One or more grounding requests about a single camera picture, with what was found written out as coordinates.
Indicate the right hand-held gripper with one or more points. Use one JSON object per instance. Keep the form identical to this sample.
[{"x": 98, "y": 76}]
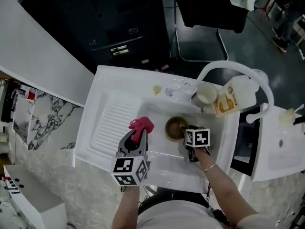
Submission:
[{"x": 197, "y": 137}]

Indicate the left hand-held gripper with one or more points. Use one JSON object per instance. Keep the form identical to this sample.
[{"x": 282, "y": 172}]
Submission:
[{"x": 128, "y": 168}]

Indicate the brown bowl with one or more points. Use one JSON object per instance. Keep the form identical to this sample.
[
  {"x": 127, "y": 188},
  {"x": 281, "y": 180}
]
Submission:
[{"x": 174, "y": 128}]

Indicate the red cloth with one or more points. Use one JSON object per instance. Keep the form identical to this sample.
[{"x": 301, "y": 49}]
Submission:
[{"x": 143, "y": 125}]

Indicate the person's left forearm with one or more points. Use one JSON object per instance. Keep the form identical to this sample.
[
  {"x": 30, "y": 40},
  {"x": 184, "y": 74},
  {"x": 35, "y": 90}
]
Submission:
[{"x": 125, "y": 206}]

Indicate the person's right forearm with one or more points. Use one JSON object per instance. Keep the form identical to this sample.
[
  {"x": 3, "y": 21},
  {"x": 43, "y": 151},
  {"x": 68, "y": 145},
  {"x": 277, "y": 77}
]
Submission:
[{"x": 226, "y": 192}]

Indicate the white sink with drainboard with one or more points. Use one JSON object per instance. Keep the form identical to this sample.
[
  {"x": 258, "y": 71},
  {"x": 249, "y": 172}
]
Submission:
[{"x": 119, "y": 118}]

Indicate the white mug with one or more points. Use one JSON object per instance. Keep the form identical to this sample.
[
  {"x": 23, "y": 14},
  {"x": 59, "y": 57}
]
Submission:
[{"x": 206, "y": 94}]

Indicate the detergent bottle with orange label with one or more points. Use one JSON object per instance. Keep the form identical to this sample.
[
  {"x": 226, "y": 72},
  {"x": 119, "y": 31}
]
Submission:
[{"x": 228, "y": 99}]

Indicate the black washbasin stand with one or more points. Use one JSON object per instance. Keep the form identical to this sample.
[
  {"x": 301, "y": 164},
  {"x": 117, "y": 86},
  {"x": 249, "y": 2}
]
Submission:
[{"x": 245, "y": 142}]

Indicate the white curved faucet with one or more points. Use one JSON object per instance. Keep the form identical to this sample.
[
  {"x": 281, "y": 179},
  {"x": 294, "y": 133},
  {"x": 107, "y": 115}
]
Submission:
[{"x": 228, "y": 64}]

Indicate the person's white shirt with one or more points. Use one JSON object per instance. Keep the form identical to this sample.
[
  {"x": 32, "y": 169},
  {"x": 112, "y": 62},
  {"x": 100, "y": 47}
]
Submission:
[{"x": 176, "y": 216}]

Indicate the marble slab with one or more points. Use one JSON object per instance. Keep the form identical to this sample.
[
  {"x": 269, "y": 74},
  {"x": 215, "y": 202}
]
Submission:
[{"x": 47, "y": 120}]

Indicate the white washbasin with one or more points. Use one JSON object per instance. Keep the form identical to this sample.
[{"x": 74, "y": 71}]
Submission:
[{"x": 281, "y": 156}]

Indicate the translucent cup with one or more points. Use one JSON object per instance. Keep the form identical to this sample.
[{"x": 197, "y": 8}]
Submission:
[{"x": 286, "y": 117}]

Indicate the white box cabinet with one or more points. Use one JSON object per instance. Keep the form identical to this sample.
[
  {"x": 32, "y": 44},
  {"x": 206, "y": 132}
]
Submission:
[{"x": 35, "y": 197}]

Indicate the red cup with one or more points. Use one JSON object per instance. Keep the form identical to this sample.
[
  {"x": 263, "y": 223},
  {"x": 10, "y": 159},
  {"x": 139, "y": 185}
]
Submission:
[{"x": 29, "y": 95}]

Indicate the black faucet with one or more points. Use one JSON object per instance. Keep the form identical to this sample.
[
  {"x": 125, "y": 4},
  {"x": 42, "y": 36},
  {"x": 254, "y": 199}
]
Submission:
[{"x": 300, "y": 120}]

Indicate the white toothbrush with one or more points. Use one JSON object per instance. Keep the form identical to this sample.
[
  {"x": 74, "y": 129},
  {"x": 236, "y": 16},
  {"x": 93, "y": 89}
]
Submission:
[{"x": 299, "y": 108}]

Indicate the black chair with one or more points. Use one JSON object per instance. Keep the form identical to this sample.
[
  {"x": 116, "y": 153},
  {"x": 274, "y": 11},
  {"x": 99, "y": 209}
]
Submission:
[{"x": 209, "y": 8}]

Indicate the black cabinet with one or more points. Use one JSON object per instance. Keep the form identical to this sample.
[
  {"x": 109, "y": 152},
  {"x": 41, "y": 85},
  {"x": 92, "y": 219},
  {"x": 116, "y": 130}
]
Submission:
[{"x": 95, "y": 20}]

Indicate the white power strip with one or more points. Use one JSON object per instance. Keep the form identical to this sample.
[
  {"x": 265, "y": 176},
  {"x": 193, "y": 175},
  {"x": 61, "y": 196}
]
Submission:
[{"x": 301, "y": 52}]

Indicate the red tripod stand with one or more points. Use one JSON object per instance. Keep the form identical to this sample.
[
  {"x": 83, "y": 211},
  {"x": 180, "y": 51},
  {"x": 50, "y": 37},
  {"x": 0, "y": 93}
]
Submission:
[{"x": 266, "y": 8}]

